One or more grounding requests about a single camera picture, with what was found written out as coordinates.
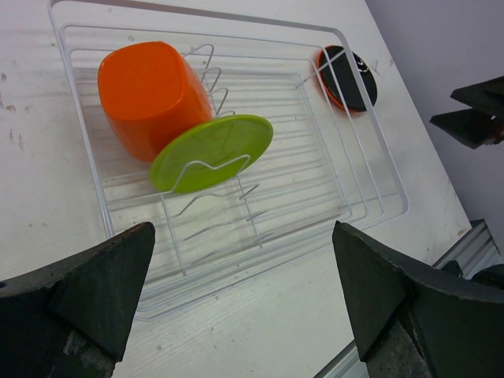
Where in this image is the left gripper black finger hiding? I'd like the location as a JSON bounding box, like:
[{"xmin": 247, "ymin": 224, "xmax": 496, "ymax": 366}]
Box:
[{"xmin": 331, "ymin": 220, "xmax": 504, "ymax": 378}]

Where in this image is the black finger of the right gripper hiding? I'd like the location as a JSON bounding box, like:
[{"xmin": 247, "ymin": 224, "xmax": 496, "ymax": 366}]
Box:
[
  {"xmin": 450, "ymin": 76, "xmax": 503, "ymax": 117},
  {"xmin": 430, "ymin": 109, "xmax": 503, "ymax": 149}
]

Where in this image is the black plastic plate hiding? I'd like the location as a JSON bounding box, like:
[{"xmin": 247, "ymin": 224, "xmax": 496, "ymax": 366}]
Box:
[{"xmin": 317, "ymin": 45, "xmax": 378, "ymax": 113}]

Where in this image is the orange plastic plate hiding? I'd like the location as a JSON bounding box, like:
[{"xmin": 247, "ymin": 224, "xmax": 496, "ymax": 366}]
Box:
[{"xmin": 317, "ymin": 45, "xmax": 366, "ymax": 113}]

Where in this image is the green plastic plate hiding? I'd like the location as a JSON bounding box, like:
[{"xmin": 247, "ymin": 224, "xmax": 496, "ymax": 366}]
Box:
[{"xmin": 149, "ymin": 114, "xmax": 274, "ymax": 194}]

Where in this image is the orange plastic cup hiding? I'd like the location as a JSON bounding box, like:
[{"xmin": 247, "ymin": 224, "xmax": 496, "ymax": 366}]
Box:
[{"xmin": 98, "ymin": 41, "xmax": 212, "ymax": 161}]

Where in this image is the black left finger, left gripper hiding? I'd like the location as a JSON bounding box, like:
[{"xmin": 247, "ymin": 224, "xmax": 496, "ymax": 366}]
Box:
[{"xmin": 1, "ymin": 222, "xmax": 155, "ymax": 377}]

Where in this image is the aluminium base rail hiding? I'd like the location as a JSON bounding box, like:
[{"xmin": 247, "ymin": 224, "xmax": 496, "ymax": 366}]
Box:
[{"xmin": 310, "ymin": 218, "xmax": 504, "ymax": 378}]

